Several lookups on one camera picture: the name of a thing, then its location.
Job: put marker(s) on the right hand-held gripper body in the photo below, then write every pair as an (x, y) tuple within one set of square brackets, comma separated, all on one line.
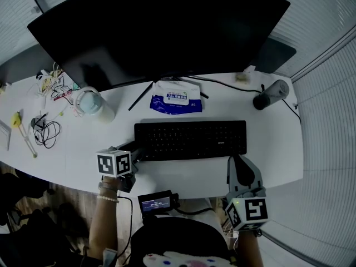
[(250, 210)]

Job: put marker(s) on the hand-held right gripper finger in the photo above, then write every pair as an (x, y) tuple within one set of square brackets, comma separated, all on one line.
[(231, 177), (257, 181)]

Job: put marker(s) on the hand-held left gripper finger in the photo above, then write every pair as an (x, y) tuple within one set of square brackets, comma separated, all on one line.
[(137, 157), (129, 146)]

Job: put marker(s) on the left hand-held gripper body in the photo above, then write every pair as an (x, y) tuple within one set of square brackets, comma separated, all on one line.
[(112, 163)]

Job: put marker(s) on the black keyboard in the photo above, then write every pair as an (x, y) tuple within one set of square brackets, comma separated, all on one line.
[(189, 140)]

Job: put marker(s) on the person's left forearm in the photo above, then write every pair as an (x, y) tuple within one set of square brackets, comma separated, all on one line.
[(103, 227)]

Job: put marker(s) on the person's right forearm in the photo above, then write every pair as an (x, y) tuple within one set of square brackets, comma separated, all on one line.
[(249, 249)]

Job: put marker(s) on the grey wristband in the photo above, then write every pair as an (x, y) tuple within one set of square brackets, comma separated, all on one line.
[(107, 187)]

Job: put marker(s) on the small black screen device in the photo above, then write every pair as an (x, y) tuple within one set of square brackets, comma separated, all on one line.
[(155, 204)]

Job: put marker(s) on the blue white wipes packet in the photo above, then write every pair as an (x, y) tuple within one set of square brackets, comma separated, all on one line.
[(175, 99)]

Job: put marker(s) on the white side window blinds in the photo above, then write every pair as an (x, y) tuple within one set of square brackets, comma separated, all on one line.
[(328, 149)]

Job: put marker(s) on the red label strip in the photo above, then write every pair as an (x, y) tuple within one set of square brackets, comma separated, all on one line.
[(62, 95)]

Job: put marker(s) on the dark translucent bottle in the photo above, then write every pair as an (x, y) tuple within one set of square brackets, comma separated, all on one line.
[(268, 96)]

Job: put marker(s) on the white dotted fabric piece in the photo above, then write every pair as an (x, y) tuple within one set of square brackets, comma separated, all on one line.
[(180, 260)]

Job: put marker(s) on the black office chair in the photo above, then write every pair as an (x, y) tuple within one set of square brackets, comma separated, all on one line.
[(41, 243), (22, 188)]

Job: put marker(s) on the yellow toy on stick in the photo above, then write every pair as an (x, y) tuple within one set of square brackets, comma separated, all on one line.
[(16, 119)]

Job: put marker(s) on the small white block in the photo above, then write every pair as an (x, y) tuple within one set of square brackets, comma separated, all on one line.
[(249, 69)]

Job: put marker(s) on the white notepad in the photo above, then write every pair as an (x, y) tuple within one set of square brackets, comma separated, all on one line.
[(4, 135)]

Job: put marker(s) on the black computer monitor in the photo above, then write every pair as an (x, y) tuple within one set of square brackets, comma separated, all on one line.
[(155, 32)]

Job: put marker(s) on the dark desk partition panel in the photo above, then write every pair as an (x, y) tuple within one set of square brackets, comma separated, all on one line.
[(278, 56)]

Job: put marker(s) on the white window blinds behind monitor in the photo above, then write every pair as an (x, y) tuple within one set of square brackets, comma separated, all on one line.
[(320, 4)]

